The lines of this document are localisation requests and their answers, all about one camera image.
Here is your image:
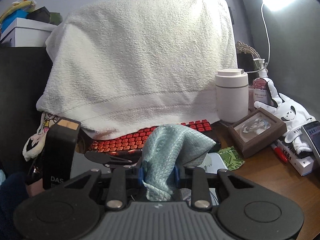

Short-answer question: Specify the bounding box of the green patterned packet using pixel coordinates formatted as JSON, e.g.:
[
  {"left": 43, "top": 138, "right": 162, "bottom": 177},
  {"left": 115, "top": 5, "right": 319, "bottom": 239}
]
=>
[{"left": 218, "top": 146, "right": 245, "bottom": 171}]

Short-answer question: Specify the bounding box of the white storage box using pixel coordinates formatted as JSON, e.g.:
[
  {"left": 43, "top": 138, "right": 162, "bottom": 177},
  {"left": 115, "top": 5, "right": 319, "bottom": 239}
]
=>
[{"left": 1, "top": 18, "right": 56, "bottom": 47}]

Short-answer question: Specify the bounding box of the pink label pump bottle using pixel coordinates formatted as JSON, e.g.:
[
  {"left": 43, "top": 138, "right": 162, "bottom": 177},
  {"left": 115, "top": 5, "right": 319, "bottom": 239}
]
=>
[{"left": 253, "top": 59, "right": 271, "bottom": 105}]

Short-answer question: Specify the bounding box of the cartoon plush toy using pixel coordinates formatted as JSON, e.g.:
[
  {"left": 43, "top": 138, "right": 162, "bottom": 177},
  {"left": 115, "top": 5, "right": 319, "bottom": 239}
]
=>
[{"left": 22, "top": 112, "right": 60, "bottom": 161}]

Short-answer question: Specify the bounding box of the white lamp cable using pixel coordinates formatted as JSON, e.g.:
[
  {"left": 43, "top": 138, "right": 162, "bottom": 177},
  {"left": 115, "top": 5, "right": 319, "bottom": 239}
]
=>
[{"left": 260, "top": 3, "right": 272, "bottom": 71}]

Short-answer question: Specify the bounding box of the black hexagonal box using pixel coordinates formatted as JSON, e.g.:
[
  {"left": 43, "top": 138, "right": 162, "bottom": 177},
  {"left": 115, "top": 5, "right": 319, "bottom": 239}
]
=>
[{"left": 26, "top": 7, "right": 50, "bottom": 23}]

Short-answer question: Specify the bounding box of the white black plush toy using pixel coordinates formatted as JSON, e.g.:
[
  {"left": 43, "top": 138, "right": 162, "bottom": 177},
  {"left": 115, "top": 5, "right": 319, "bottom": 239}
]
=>
[{"left": 254, "top": 77, "right": 316, "bottom": 158}]

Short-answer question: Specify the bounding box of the large white terry towel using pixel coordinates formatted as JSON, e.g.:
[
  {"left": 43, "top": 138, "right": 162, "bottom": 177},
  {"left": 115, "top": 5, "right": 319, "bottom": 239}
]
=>
[{"left": 36, "top": 0, "right": 237, "bottom": 139}]

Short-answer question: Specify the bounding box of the white cylindrical humidifier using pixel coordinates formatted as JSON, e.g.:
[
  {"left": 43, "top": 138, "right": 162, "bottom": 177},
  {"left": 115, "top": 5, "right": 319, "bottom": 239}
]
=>
[{"left": 215, "top": 68, "right": 249, "bottom": 123}]

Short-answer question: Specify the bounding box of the white book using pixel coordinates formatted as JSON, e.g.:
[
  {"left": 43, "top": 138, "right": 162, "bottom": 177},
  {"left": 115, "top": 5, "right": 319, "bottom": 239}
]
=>
[{"left": 274, "top": 139, "right": 319, "bottom": 176}]

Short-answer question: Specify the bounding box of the yellow green plush toy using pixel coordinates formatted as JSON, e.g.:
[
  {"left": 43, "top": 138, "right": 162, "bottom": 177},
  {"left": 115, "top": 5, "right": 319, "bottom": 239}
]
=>
[{"left": 0, "top": 0, "right": 37, "bottom": 23}]

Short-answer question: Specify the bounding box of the brown framed picture box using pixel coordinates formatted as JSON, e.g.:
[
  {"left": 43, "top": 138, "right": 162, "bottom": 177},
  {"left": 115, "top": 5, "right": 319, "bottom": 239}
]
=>
[{"left": 228, "top": 108, "right": 287, "bottom": 158}]

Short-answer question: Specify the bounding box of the blue box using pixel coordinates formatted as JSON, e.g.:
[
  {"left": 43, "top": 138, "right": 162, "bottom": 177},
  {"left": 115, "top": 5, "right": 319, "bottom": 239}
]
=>
[{"left": 1, "top": 9, "right": 29, "bottom": 33}]

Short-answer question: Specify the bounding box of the black cabinet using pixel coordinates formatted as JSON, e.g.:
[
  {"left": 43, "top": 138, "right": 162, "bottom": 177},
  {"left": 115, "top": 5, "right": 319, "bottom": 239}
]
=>
[{"left": 1, "top": 47, "right": 52, "bottom": 158}]

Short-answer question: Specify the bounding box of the red and black keyboard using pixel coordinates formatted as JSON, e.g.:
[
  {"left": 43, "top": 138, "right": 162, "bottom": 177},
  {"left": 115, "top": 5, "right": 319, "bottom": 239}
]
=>
[{"left": 84, "top": 119, "right": 221, "bottom": 156}]

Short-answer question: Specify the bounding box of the ornate vintage mirror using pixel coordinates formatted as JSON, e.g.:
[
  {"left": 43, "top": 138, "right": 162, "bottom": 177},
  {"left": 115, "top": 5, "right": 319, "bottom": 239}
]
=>
[{"left": 235, "top": 41, "right": 260, "bottom": 84}]

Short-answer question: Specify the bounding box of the smartphone with lit screen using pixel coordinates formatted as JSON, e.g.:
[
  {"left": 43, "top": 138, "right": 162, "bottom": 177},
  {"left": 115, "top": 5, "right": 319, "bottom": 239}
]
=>
[{"left": 301, "top": 120, "right": 320, "bottom": 163}]

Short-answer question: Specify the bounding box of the red marker pen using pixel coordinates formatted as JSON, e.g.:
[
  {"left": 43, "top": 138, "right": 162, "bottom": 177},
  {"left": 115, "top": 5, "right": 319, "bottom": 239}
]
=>
[{"left": 270, "top": 144, "right": 288, "bottom": 163}]

